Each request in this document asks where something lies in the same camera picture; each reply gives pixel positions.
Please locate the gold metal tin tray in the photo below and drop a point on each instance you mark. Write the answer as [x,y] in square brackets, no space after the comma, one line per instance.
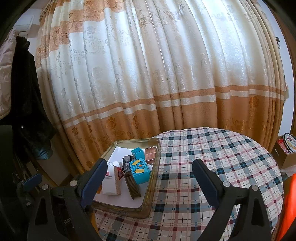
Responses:
[123,204]

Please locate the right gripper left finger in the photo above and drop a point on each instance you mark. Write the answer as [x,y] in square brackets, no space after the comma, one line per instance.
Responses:
[90,182]

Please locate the red toy brick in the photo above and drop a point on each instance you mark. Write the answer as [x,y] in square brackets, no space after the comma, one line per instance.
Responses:
[120,173]

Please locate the hanging dark clothes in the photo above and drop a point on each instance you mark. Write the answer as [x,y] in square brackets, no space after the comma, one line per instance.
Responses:
[31,128]

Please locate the pink framed makeup palette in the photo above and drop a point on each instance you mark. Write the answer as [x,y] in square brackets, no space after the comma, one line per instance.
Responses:
[150,154]

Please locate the blue bear toy brick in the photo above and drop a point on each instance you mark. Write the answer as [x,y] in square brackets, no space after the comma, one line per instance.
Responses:
[138,153]

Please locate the brown cardboard box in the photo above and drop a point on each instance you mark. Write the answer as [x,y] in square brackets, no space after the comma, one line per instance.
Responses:
[282,159]

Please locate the plaid tablecloth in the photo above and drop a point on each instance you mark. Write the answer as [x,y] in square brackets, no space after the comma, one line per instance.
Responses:
[249,209]

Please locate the long blue toy brick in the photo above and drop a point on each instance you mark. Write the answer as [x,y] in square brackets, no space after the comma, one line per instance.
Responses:
[140,171]

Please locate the brown wooden comb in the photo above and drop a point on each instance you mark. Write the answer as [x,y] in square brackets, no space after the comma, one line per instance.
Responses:
[132,185]

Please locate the grey black rock toy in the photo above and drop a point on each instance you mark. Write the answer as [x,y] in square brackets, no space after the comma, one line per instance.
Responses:
[126,163]

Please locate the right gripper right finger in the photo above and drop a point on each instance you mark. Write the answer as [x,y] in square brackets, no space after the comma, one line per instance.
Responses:
[209,182]

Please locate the white rectangular carton box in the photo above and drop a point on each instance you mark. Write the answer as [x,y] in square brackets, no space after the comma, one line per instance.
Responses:
[110,184]

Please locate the round cookie tin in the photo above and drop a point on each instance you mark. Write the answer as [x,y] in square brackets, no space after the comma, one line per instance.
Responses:
[290,142]

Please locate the cream and tan curtain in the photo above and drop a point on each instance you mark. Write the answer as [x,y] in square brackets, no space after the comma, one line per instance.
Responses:
[120,70]

